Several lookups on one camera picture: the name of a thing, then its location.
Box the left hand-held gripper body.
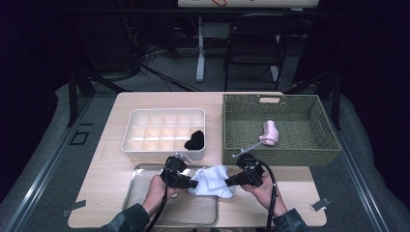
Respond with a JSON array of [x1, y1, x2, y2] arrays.
[[160, 153, 191, 189]]

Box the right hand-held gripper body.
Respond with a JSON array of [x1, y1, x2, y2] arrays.
[[231, 140, 266, 188]]

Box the white sock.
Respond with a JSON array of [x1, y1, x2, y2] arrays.
[[187, 164, 237, 199]]

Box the clear plastic box lid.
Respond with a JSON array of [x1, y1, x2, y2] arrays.
[[122, 162, 220, 227]]

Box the green woven basket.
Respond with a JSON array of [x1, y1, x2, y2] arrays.
[[221, 93, 342, 167]]

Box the white compartment storage box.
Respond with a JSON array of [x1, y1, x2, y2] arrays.
[[120, 107, 207, 162]]

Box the black sock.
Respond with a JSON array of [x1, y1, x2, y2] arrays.
[[183, 130, 206, 152]]

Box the pink sock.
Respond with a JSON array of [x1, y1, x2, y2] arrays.
[[258, 120, 279, 147]]

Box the person's left hand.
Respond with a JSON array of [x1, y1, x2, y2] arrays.
[[142, 174, 187, 217]]

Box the person's right hand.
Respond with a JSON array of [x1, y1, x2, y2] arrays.
[[241, 175, 288, 218]]

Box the white desk leg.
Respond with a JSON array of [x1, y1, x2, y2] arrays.
[[270, 33, 280, 82], [195, 16, 207, 83]]

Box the grey floor tape strip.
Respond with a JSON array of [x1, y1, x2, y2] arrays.
[[61, 199, 87, 218]]

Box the black metal stand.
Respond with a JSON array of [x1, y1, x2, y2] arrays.
[[284, 69, 342, 131], [67, 64, 130, 129]]

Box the black folding chair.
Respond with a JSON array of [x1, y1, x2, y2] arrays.
[[222, 13, 299, 92]]

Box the light desk top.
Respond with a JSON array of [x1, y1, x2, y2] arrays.
[[177, 0, 319, 9]]

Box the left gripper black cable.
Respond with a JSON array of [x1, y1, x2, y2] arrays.
[[144, 160, 170, 232]]

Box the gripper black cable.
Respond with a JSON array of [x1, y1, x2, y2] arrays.
[[144, 160, 170, 232], [257, 159, 278, 232]]

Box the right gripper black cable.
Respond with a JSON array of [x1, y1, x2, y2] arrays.
[[257, 159, 278, 232]]

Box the black floor cables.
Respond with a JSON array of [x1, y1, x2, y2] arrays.
[[122, 18, 194, 93]]

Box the aluminium floor rail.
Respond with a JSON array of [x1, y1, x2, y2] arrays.
[[322, 100, 391, 232], [3, 96, 95, 232]]

